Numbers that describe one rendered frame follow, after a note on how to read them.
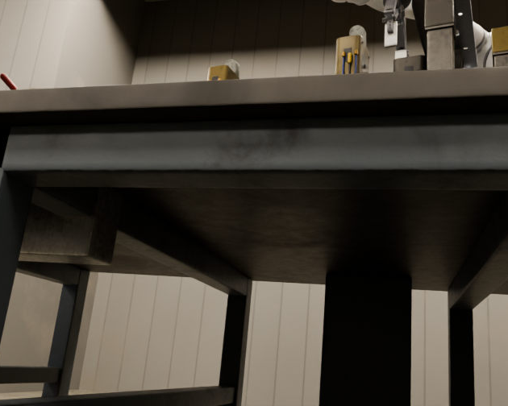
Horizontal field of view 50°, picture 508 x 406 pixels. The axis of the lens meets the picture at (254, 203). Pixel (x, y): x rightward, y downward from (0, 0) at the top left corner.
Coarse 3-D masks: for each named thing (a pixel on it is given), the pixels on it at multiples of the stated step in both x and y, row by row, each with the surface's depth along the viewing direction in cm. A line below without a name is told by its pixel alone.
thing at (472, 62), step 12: (420, 0) 100; (456, 0) 99; (468, 0) 98; (420, 12) 103; (456, 12) 102; (468, 12) 102; (420, 24) 106; (456, 24) 105; (468, 24) 105; (420, 36) 109; (456, 36) 109; (468, 36) 109; (456, 48) 113; (468, 48) 113; (468, 60) 117
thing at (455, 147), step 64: (0, 128) 86; (64, 128) 83; (128, 128) 80; (192, 128) 78; (256, 128) 75; (320, 128) 73; (384, 128) 70; (448, 128) 68; (0, 192) 83; (64, 192) 99; (0, 256) 83; (64, 256) 108; (192, 256) 160; (0, 320) 84; (64, 320) 235; (448, 320) 200; (64, 384) 229; (448, 384) 196
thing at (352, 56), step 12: (348, 36) 120; (360, 36) 119; (336, 48) 121; (348, 48) 119; (360, 48) 119; (336, 60) 120; (348, 60) 117; (360, 60) 118; (336, 72) 119; (348, 72) 117; (360, 72) 117
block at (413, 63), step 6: (396, 60) 115; (402, 60) 114; (408, 60) 114; (414, 60) 113; (420, 60) 113; (426, 60) 113; (396, 66) 115; (402, 66) 114; (408, 66) 113; (414, 66) 113; (420, 66) 112; (426, 66) 113
